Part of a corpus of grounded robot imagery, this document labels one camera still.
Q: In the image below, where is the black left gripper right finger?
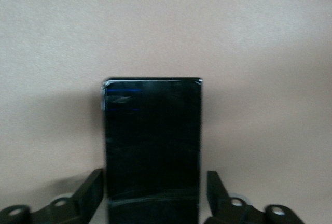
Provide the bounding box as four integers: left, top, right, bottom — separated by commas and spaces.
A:
204, 170, 312, 224

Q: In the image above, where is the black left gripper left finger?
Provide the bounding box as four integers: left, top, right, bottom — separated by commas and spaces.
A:
0, 168, 105, 224

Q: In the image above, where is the black slab smartphone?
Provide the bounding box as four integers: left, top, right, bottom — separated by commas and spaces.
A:
100, 77, 203, 224

